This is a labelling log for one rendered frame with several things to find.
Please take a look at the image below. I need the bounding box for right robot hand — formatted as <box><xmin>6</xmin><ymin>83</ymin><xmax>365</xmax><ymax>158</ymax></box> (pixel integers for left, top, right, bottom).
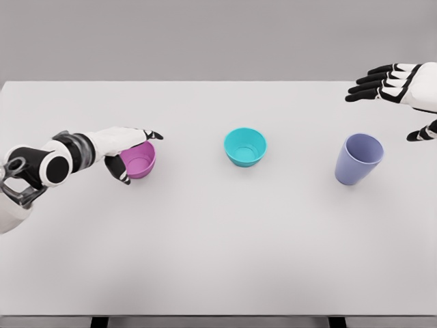
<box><xmin>345</xmin><ymin>61</ymin><xmax>437</xmax><ymax>143</ymax></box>

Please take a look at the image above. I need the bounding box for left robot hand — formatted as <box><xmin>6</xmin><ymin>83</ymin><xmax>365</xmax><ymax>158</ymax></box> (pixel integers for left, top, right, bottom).
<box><xmin>96</xmin><ymin>126</ymin><xmax>165</xmax><ymax>186</ymax></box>

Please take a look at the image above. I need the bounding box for pink bowl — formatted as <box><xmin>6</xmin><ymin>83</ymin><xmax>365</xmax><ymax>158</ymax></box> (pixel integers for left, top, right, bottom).
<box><xmin>119</xmin><ymin>139</ymin><xmax>157</xmax><ymax>180</ymax></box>

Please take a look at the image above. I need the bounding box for lavender cup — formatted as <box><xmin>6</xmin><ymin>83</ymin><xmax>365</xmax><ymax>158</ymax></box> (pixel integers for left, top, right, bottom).
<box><xmin>334</xmin><ymin>133</ymin><xmax>384</xmax><ymax>187</ymax></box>

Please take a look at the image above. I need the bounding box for teal bowl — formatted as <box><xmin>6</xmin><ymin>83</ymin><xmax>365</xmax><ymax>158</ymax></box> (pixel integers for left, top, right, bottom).
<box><xmin>223</xmin><ymin>127</ymin><xmax>268</xmax><ymax>168</ymax></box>

